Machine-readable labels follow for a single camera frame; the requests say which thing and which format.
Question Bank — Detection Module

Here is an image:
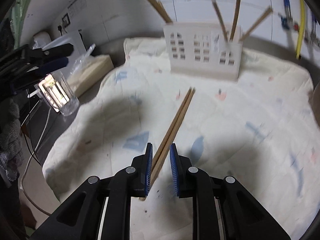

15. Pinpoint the clear glass mug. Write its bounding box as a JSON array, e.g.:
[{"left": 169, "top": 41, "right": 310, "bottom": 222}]
[{"left": 35, "top": 70, "right": 79, "bottom": 116}]

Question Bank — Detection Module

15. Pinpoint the smartphone lit screen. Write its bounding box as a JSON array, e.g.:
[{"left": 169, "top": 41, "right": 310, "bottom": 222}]
[{"left": 38, "top": 74, "right": 70, "bottom": 112}]

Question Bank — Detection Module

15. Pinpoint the white cutting board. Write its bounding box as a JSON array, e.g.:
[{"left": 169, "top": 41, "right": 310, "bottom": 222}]
[{"left": 42, "top": 30, "right": 86, "bottom": 56}]

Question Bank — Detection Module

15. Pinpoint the bagged beige box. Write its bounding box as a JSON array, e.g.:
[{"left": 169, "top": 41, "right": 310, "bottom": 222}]
[{"left": 67, "top": 44, "right": 114, "bottom": 98}]

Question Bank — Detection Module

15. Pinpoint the white patterned quilted mat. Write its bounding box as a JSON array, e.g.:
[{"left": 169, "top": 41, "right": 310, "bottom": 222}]
[{"left": 42, "top": 38, "right": 319, "bottom": 239}]

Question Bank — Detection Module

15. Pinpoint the beige plastic utensil holder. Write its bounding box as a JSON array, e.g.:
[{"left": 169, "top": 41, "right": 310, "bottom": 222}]
[{"left": 163, "top": 22, "right": 242, "bottom": 81}]

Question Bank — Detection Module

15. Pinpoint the wall power socket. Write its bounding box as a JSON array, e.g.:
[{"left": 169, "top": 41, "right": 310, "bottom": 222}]
[{"left": 62, "top": 13, "right": 71, "bottom": 28}]

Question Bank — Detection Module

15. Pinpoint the wall notice sticker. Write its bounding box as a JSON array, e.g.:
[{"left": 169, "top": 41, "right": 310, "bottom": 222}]
[{"left": 67, "top": 0, "right": 87, "bottom": 18}]

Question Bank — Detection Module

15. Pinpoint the braided metal hose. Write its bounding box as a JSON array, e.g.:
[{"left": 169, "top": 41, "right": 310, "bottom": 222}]
[
  {"left": 309, "top": 12, "right": 320, "bottom": 46},
  {"left": 279, "top": 0, "right": 296, "bottom": 30}
]

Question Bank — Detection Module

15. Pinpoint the yellow gas hose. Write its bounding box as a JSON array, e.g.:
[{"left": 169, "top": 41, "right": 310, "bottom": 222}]
[{"left": 295, "top": 0, "right": 307, "bottom": 60}]

